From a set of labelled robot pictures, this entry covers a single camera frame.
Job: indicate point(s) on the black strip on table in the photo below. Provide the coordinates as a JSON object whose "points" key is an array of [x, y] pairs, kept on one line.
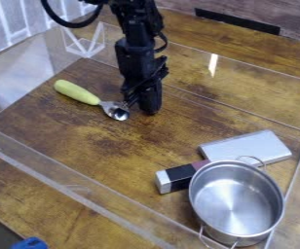
{"points": [[242, 22]]}

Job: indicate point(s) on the silver flat rectangular box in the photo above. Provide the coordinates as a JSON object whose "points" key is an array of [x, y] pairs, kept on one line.
{"points": [[259, 144]]}

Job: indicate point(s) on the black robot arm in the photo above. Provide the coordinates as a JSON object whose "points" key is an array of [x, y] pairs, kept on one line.
{"points": [[139, 20]]}

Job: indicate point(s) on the blue object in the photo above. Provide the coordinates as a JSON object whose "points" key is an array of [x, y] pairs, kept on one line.
{"points": [[29, 243]]}

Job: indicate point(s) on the silver metal pot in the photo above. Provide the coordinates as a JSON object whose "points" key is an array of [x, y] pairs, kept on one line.
{"points": [[236, 202]]}

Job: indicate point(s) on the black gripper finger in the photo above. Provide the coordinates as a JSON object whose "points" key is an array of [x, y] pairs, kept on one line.
{"points": [[156, 97], [144, 101]]}

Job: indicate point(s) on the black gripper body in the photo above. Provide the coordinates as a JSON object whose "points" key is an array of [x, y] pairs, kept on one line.
{"points": [[140, 68]]}

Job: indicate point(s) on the spoon with yellow handle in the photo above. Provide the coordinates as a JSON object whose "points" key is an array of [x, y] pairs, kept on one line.
{"points": [[113, 109]]}

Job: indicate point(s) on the black and silver block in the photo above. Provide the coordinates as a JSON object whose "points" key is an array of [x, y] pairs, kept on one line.
{"points": [[174, 179]]}

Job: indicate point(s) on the clear acrylic enclosure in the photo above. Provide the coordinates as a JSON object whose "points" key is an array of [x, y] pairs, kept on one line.
{"points": [[76, 171]]}

